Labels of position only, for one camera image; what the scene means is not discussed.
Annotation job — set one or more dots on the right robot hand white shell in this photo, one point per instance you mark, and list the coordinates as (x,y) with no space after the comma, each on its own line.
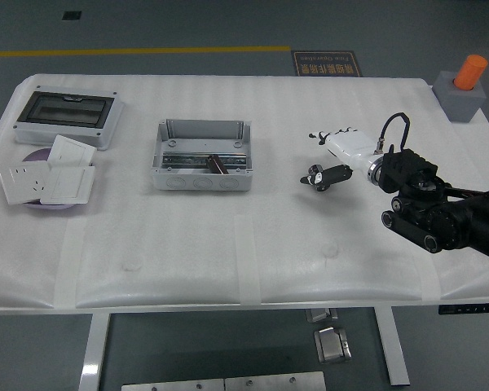
(350,146)

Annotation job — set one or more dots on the grey distribution box dark window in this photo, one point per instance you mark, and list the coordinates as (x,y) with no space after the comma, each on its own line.
(65,108)

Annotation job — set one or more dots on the white table leg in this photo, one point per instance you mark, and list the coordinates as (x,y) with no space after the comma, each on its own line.
(393,350)
(93,354)

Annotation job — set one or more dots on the white wall switch panel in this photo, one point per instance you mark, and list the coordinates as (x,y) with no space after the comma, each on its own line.
(71,150)
(67,185)

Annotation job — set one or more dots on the yellow floor tape line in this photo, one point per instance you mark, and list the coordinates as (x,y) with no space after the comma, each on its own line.
(146,51)

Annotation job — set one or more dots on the white tape strip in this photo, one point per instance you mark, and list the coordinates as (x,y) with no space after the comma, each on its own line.
(67,269)
(430,281)

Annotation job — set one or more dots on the dark floor sign orange text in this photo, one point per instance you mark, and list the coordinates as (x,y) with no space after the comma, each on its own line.
(326,63)

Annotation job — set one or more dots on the large metal floor socket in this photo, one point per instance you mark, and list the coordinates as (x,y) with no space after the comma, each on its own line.
(332,346)

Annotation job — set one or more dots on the white wall socket panel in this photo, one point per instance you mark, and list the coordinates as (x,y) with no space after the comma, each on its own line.
(22,181)

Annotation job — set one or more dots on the purple plate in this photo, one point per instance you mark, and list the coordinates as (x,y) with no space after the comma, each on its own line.
(38,156)

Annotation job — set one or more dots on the dark cylindrical battery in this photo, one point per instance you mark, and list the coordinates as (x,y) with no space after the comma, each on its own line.
(217,165)

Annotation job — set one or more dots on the open grey junction box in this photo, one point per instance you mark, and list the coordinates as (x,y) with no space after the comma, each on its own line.
(203,134)

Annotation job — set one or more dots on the dark floor hatch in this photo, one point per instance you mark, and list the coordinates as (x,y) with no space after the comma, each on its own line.
(71,15)

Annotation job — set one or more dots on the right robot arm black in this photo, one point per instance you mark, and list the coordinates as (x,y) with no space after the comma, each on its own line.
(452,220)

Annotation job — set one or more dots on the grey block holder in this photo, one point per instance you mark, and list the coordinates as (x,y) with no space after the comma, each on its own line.
(460,104)

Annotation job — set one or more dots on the small metal floor bracket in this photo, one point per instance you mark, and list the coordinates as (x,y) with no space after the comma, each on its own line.
(318,315)

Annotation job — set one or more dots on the orange cylinder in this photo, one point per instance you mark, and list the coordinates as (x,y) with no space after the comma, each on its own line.
(470,71)

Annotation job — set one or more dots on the black table control panel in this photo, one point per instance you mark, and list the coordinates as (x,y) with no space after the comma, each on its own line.
(468,308)

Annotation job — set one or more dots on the white foam mat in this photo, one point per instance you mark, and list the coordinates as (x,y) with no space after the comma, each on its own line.
(187,244)

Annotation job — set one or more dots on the grey metal base plate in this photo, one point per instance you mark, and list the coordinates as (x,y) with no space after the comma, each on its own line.
(171,386)
(269,383)

